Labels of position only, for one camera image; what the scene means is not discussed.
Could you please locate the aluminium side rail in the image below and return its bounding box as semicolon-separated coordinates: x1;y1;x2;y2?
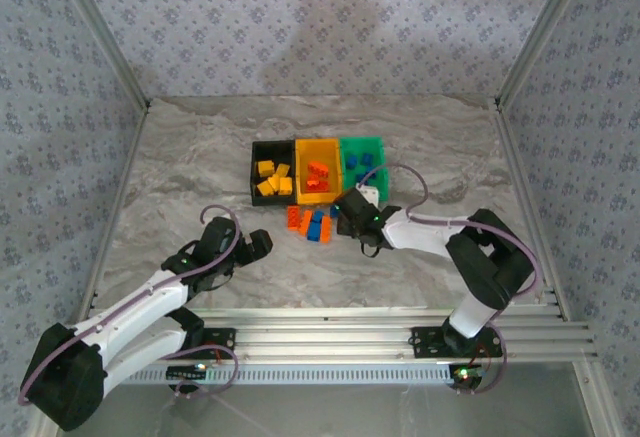
494;99;572;323
75;99;154;326

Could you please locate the small circuit board with LED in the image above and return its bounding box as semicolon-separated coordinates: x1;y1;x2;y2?
448;364;484;389
166;364;210;379

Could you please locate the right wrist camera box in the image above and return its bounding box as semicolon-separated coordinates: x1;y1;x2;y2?
356;185;382;207

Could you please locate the black plastic bin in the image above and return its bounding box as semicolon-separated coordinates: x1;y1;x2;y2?
251;139;300;207

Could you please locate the yellow plastic bin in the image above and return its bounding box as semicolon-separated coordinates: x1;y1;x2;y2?
294;137;346;206

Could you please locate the green plastic bin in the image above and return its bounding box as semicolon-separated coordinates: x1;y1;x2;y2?
338;135;391;203

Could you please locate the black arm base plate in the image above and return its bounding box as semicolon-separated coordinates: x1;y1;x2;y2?
146;327;237;361
409;325;504;358

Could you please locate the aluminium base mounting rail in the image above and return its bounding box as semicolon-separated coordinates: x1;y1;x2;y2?
53;321;600;364

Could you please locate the slotted grey cable duct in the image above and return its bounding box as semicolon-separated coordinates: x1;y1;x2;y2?
74;364;461;387

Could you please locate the aluminium table edge rail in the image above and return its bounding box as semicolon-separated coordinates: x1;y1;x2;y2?
79;305;571;323

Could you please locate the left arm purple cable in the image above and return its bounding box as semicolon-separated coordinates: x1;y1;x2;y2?
17;202;241;406

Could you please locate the aluminium corner post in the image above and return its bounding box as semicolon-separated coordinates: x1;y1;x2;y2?
49;0;153;108
493;0;600;108

